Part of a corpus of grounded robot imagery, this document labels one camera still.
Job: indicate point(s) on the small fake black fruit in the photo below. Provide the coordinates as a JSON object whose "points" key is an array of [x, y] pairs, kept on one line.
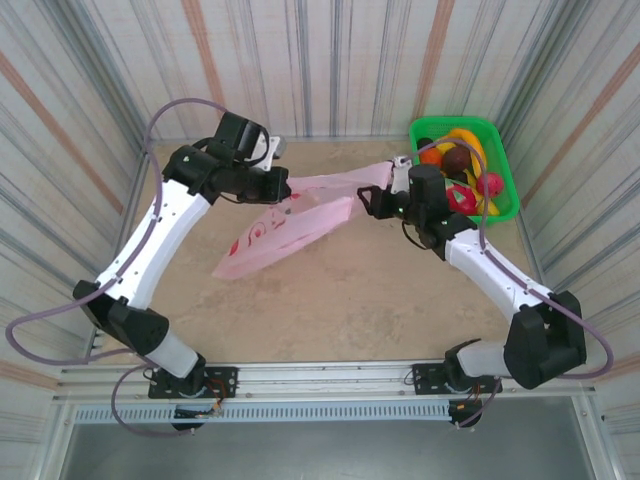
{"points": [[425, 144]]}

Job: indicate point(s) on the fake yellow lemon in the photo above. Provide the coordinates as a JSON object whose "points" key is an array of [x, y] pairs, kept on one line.
{"points": [[445, 148]]}

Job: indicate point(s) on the fake dragon fruit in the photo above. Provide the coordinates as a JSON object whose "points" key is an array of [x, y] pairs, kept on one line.
{"points": [[462, 200]]}

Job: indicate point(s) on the green plastic basket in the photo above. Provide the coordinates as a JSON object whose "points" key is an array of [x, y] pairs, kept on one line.
{"points": [[500, 150]]}

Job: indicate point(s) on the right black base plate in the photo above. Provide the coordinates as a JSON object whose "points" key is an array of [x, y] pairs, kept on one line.
{"points": [[425, 375]]}

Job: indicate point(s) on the pink plastic bag red print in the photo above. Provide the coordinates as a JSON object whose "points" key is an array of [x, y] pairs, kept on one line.
{"points": [[300, 220]]}

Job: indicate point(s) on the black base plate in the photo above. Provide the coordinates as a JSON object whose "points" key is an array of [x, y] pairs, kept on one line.
{"points": [[225, 375], [425, 375]]}

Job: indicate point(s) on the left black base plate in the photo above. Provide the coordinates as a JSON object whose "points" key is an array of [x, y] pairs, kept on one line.
{"points": [[225, 375]]}

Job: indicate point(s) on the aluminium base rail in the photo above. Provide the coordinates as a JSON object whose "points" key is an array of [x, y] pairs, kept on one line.
{"points": [[325, 380]]}

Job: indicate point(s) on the fake dark maroon fruit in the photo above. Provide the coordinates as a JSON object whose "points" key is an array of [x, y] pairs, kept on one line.
{"points": [[457, 160]]}

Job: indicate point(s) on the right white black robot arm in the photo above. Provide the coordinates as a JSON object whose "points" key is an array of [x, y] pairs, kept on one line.
{"points": [[490, 270]]}

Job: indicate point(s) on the large fake yellow banana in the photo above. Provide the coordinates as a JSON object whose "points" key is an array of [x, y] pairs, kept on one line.
{"points": [[472, 140]]}

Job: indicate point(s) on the fake red apple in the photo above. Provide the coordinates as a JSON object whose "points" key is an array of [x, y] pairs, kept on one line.
{"points": [[490, 186]]}

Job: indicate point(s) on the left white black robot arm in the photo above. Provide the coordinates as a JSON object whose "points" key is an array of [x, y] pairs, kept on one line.
{"points": [[155, 235]]}

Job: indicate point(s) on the grey metal panel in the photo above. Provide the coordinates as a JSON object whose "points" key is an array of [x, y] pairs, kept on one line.
{"points": [[325, 450]]}

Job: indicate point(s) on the large fake orange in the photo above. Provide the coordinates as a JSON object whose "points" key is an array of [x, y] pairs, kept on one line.
{"points": [[430, 157]]}

